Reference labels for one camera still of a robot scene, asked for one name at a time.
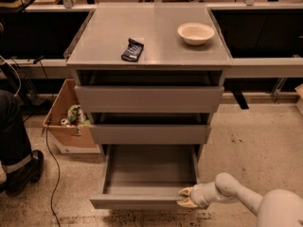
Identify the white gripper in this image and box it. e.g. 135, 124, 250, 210
177, 183, 218, 208

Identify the grey bottom drawer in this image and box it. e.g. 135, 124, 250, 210
91, 145, 200, 210

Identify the grey drawer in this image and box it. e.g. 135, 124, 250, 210
75, 70, 223, 114
91, 145, 200, 210
90, 113, 211, 145

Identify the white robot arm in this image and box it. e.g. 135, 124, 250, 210
177, 172, 303, 227

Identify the grey middle drawer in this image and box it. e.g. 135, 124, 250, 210
90, 113, 211, 145

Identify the grey drawer cabinet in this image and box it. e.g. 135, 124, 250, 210
67, 9, 227, 153

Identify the grey top drawer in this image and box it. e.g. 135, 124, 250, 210
75, 70, 223, 114

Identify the crumpled green white wrapper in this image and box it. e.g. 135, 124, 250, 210
61, 105, 90, 127

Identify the brown cardboard box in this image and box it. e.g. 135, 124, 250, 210
43, 79, 99, 153

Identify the dark blue snack packet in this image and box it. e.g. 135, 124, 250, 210
121, 38, 144, 62

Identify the white paper bowl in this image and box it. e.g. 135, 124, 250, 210
177, 23, 215, 45

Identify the black shoe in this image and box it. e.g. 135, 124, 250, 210
5, 149, 44, 197

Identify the dark trouser leg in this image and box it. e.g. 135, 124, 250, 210
0, 90, 31, 174

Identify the black table bracket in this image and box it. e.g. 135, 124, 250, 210
232, 91, 249, 110

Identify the black floor cable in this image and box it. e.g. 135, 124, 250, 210
45, 120, 62, 227

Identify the grey workbench frame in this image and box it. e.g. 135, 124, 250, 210
0, 2, 303, 80

